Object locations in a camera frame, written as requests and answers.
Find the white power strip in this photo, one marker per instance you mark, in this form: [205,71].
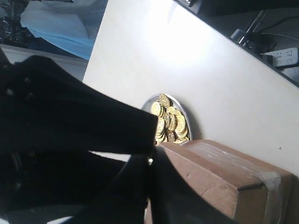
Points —
[282,58]

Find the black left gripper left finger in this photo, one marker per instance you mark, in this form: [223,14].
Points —
[44,108]

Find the blue white plastic sheet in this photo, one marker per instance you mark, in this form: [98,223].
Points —
[71,26]

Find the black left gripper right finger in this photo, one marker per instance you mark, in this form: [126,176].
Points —
[84,188]

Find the brown cardboard box with slot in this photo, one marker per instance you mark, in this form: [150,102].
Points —
[244,188]

